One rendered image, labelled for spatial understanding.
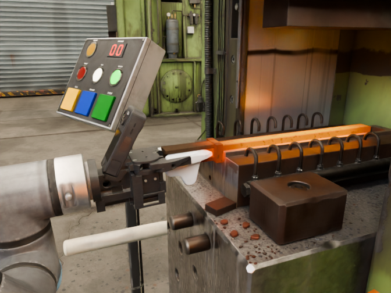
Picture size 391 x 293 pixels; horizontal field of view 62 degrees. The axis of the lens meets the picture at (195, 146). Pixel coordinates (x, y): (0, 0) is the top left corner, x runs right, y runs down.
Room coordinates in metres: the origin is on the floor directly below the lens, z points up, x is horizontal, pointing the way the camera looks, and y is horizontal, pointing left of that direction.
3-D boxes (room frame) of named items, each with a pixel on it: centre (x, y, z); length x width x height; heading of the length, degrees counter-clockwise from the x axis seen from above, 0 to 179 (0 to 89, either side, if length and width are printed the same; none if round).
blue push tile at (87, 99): (0.99, 0.33, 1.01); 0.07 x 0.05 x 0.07; 46
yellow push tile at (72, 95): (1.06, 0.41, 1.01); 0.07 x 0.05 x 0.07; 46
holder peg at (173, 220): (0.53, 0.03, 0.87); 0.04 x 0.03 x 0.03; 111
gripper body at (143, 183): (0.51, 0.11, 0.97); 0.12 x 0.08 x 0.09; 111
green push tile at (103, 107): (0.92, 0.26, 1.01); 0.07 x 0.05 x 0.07; 46
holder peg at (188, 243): (0.46, 0.00, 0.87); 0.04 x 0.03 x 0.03; 111
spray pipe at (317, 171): (0.54, -0.24, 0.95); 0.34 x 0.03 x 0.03; 111
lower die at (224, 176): (0.67, -0.23, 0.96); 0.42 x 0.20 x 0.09; 111
